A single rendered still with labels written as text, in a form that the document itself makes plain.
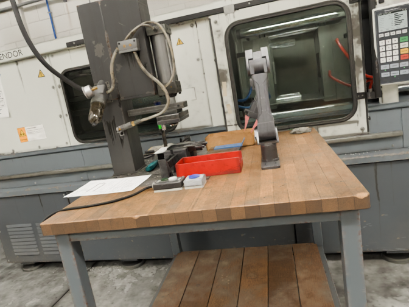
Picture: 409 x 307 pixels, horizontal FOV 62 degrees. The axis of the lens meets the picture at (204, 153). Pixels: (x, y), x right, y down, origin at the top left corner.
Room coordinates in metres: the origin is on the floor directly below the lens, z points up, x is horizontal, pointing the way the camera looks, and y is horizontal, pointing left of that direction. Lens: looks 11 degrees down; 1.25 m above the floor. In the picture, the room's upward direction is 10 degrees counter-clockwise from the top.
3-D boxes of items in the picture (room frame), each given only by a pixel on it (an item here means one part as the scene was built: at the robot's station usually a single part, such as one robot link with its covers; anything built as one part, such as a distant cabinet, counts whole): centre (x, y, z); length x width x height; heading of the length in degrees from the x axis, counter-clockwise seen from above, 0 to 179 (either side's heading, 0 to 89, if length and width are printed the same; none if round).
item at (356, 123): (1.94, -0.56, 1.21); 0.86 x 0.10 x 0.79; 74
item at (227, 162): (1.32, -0.01, 0.93); 0.25 x 0.12 x 0.06; 78
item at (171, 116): (1.55, 0.18, 1.22); 0.26 x 0.18 x 0.30; 78
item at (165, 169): (1.31, 0.16, 0.95); 0.06 x 0.03 x 0.09; 168
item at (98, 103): (1.49, 0.41, 1.25); 0.19 x 0.07 x 0.19; 168
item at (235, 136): (1.79, -0.15, 0.93); 0.25 x 0.13 x 0.08; 78
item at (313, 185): (1.48, -0.04, 0.45); 1.12 x 0.99 x 0.90; 168
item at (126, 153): (1.61, 0.36, 1.28); 0.14 x 0.12 x 0.75; 168
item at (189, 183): (1.17, 0.05, 0.90); 0.07 x 0.07 x 0.06; 78
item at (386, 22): (1.81, -1.04, 1.27); 0.23 x 0.18 x 0.38; 164
